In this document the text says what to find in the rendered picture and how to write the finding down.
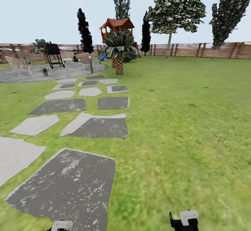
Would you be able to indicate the charcoal grill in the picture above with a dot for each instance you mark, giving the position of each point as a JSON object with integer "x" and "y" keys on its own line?
{"x": 52, "y": 49}

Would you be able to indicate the bush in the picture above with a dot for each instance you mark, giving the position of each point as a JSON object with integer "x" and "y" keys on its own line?
{"x": 39, "y": 48}
{"x": 118, "y": 47}
{"x": 76, "y": 51}
{"x": 113, "y": 60}
{"x": 129, "y": 57}

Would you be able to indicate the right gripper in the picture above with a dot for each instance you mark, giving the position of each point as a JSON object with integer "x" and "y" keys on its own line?
{"x": 177, "y": 224}

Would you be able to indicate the pot plant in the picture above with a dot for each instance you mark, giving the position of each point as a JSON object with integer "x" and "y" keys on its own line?
{"x": 45, "y": 72}

